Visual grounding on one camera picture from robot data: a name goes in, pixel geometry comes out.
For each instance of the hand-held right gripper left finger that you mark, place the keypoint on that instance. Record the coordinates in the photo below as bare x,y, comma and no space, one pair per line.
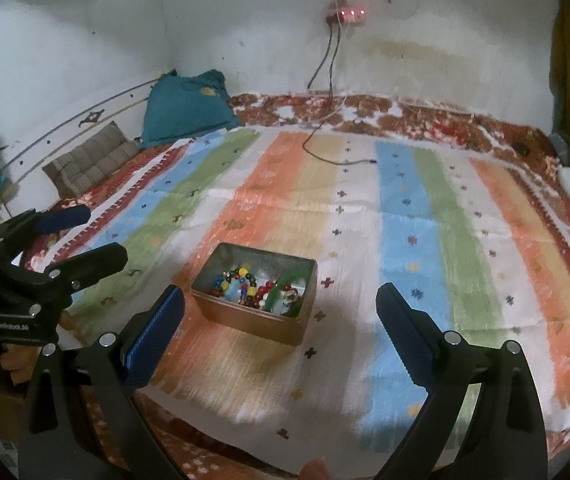
157,337

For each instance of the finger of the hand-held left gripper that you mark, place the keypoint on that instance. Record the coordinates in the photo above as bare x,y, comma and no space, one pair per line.
67,216
95,262

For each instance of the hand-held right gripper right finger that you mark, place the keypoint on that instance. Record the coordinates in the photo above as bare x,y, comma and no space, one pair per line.
407,340

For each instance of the metal tin box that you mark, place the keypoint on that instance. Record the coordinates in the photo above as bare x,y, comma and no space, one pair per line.
245,322

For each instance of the green jade bangle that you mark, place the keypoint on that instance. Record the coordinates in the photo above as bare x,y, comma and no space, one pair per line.
277,290

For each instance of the person's right hand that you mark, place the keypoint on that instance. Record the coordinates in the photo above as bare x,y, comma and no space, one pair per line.
315,469

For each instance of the brown quilted cushion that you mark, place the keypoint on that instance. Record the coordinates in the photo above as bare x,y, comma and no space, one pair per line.
92,157

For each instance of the striped colourful blanket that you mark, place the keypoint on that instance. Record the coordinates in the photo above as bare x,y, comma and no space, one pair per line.
365,260

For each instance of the teal pillow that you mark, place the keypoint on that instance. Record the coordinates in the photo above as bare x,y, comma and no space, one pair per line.
185,105

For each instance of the wall power strip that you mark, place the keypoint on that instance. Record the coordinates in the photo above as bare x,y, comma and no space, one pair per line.
347,14

